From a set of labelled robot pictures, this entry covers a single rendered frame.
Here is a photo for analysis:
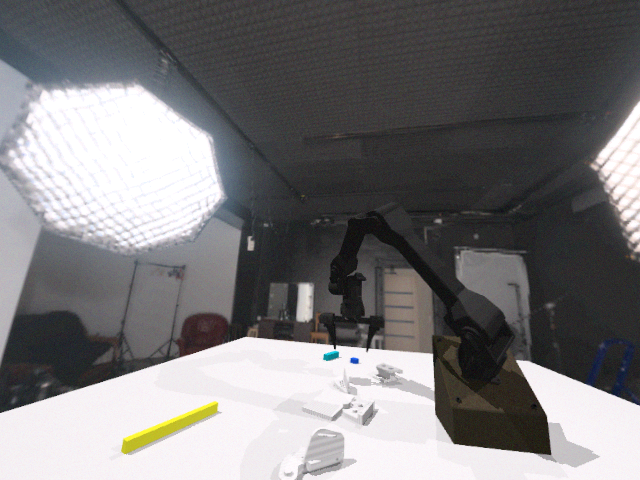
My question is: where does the yellow flat bar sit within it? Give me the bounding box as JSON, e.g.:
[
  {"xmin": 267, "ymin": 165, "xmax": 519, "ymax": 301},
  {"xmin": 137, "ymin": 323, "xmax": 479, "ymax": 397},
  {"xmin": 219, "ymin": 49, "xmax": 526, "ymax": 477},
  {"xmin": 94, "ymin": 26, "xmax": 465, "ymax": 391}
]
[{"xmin": 121, "ymin": 401, "xmax": 218, "ymax": 454}]

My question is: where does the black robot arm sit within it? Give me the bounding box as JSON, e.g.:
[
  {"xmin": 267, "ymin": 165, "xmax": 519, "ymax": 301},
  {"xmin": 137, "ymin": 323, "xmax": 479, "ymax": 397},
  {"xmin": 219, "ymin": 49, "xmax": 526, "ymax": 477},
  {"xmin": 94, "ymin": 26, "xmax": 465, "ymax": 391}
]
[{"xmin": 328, "ymin": 202, "xmax": 515, "ymax": 384}]

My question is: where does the teal rectangular block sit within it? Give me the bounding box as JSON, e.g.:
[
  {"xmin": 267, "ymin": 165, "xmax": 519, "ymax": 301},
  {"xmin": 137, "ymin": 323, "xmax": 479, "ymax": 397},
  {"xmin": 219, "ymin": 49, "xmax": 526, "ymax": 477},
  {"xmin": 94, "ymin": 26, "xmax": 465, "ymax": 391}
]
[{"xmin": 323, "ymin": 351, "xmax": 339, "ymax": 361}]

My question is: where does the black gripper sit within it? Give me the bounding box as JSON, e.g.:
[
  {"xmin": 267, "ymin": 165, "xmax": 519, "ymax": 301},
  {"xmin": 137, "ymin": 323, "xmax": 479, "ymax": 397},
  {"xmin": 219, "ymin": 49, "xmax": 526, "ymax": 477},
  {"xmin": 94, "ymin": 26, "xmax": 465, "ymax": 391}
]
[{"xmin": 319, "ymin": 296, "xmax": 385, "ymax": 353}]

